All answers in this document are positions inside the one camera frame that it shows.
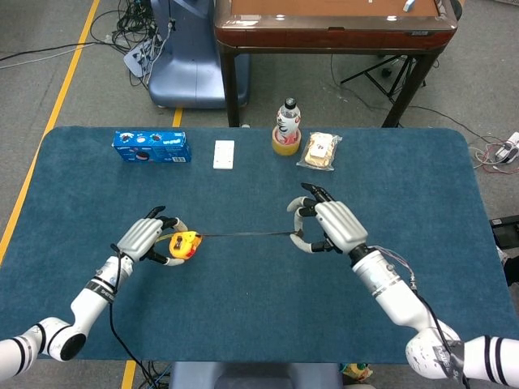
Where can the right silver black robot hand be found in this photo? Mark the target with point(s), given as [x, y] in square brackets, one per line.
[340, 225]

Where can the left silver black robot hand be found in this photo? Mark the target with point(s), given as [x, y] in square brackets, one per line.
[138, 239]

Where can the yellow tape measure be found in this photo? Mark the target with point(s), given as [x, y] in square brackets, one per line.
[180, 245]

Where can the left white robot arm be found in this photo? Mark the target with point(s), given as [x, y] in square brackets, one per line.
[87, 302]

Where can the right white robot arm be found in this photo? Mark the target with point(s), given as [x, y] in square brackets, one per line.
[393, 293]

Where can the yellow adhesive tape roll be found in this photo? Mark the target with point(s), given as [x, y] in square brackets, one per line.
[284, 150]

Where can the clear bagged cracker packet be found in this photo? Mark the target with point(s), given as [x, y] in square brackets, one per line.
[318, 152]

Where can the blue Oreo cookie box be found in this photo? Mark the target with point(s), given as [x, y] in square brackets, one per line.
[152, 148]

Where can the pink white drink bottle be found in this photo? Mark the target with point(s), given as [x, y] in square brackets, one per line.
[288, 121]

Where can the white rectangular plastic block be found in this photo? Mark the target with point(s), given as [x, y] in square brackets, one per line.
[224, 155]

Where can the blue felt table cover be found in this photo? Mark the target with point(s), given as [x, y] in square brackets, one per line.
[251, 308]

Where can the yellow toy figure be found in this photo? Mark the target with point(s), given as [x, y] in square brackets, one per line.
[357, 372]

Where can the black tripod stand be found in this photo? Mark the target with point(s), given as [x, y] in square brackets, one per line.
[381, 77]

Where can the black flat device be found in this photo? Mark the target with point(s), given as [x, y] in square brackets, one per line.
[506, 233]

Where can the grey-blue robot torso base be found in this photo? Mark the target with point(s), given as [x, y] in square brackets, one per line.
[251, 377]

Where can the white power strip with plugs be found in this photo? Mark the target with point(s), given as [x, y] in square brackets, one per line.
[138, 58]

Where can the brown wooden mahjong table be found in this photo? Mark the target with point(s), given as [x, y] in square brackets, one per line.
[336, 34]

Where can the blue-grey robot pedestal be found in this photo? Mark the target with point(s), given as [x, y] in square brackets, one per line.
[190, 69]

